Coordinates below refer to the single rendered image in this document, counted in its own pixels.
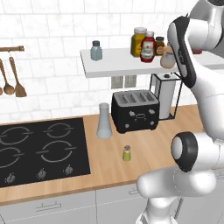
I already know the pale grey conical bottle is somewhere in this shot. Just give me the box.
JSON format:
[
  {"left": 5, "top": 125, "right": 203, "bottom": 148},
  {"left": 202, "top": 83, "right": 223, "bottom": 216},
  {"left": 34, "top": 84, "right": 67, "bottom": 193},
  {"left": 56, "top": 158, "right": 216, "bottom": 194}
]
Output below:
[{"left": 96, "top": 101, "right": 113, "bottom": 140}]

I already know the small green shaker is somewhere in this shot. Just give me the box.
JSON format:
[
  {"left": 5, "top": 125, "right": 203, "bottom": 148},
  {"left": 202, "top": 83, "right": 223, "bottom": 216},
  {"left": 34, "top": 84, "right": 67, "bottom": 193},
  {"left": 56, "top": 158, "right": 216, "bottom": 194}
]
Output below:
[{"left": 122, "top": 144, "right": 132, "bottom": 162}]

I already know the grey-blue shaker jar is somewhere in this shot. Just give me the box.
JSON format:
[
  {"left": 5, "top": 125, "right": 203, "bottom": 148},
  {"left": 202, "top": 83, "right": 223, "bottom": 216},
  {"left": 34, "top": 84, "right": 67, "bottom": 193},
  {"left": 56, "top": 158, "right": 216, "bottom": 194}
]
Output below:
[{"left": 90, "top": 40, "right": 103, "bottom": 61}]

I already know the red ketchup bottle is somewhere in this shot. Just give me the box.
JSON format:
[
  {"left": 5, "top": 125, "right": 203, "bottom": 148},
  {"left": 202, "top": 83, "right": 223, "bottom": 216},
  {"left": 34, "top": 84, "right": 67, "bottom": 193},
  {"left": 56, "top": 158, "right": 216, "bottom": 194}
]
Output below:
[{"left": 140, "top": 31, "right": 157, "bottom": 64}]

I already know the dark brown bottle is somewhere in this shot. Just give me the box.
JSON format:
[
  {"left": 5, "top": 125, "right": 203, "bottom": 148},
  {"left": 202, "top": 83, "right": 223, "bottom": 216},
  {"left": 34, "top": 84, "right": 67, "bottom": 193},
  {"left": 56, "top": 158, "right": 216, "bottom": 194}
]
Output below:
[{"left": 154, "top": 36, "right": 166, "bottom": 57}]

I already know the black four-slot toaster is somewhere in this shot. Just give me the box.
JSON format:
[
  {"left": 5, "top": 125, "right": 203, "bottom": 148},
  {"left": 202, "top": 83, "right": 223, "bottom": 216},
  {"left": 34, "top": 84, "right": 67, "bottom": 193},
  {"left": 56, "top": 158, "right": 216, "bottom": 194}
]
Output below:
[{"left": 110, "top": 89, "right": 160, "bottom": 135}]

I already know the paper towel roll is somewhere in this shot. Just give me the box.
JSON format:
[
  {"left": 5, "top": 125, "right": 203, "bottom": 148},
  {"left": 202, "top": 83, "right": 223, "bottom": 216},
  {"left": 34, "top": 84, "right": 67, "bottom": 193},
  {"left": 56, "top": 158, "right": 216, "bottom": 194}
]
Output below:
[{"left": 154, "top": 73, "right": 178, "bottom": 120}]

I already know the yellow mustard jar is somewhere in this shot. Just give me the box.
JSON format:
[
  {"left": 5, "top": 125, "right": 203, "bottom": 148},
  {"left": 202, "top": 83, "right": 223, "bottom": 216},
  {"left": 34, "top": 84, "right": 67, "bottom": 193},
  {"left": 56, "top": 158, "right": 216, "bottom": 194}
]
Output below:
[{"left": 129, "top": 26, "right": 148, "bottom": 58}]

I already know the beige jar with wooden lid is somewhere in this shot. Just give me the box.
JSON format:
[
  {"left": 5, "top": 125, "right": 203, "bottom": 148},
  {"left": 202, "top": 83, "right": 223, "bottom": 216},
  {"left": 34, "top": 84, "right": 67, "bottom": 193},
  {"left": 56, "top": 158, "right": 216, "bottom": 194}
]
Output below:
[{"left": 157, "top": 45, "right": 177, "bottom": 69}]

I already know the black hob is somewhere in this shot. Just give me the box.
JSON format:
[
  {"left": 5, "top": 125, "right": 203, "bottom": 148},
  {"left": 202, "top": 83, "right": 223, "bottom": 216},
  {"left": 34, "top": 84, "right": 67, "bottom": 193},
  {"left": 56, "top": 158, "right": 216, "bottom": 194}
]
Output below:
[{"left": 0, "top": 116, "right": 92, "bottom": 189}]

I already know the grey drawer front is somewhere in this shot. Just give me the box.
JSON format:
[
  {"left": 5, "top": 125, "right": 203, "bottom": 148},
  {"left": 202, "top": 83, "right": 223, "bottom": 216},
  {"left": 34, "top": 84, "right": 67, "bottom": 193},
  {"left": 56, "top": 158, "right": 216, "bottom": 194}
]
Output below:
[
  {"left": 95, "top": 183, "right": 151, "bottom": 224},
  {"left": 0, "top": 190, "right": 97, "bottom": 224}
]

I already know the hob knob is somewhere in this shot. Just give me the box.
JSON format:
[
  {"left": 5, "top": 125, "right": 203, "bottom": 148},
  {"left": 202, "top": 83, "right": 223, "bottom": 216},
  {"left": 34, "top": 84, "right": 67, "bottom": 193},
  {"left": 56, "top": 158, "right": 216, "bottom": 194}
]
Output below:
[
  {"left": 5, "top": 172, "right": 17, "bottom": 185},
  {"left": 36, "top": 168, "right": 47, "bottom": 180}
]

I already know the wooden spatula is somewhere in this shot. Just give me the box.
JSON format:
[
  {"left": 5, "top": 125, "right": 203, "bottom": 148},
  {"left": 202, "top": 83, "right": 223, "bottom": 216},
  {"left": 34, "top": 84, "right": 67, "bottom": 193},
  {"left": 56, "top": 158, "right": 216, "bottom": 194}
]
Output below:
[{"left": 8, "top": 56, "right": 28, "bottom": 98}]

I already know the wooden spoon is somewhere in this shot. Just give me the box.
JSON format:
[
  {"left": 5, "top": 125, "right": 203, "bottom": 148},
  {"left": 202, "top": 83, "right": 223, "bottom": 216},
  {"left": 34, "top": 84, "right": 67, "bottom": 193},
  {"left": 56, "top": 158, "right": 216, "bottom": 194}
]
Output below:
[{"left": 0, "top": 59, "right": 16, "bottom": 96}]

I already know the wall power outlet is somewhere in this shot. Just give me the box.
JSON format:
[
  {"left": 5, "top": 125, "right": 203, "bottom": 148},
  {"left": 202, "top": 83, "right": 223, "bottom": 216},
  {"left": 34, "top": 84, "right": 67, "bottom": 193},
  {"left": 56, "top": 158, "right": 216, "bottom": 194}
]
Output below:
[
  {"left": 110, "top": 75, "right": 124, "bottom": 90},
  {"left": 124, "top": 74, "right": 137, "bottom": 88}
]

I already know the white wall shelf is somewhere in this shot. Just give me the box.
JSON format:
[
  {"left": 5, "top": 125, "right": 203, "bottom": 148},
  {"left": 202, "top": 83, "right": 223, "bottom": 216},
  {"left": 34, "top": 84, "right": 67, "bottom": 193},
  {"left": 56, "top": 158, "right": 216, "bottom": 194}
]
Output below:
[{"left": 80, "top": 47, "right": 224, "bottom": 79}]

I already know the black wire towel holder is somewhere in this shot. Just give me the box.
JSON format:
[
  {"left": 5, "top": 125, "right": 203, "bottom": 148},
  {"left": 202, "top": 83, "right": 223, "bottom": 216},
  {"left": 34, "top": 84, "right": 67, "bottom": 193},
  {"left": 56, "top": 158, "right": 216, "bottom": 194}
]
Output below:
[{"left": 149, "top": 72, "right": 184, "bottom": 121}]

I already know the wooden utensil rail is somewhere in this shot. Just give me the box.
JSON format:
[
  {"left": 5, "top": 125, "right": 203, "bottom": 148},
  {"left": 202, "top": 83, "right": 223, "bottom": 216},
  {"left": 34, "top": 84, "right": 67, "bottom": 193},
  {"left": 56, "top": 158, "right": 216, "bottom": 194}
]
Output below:
[{"left": 0, "top": 45, "right": 25, "bottom": 53}]

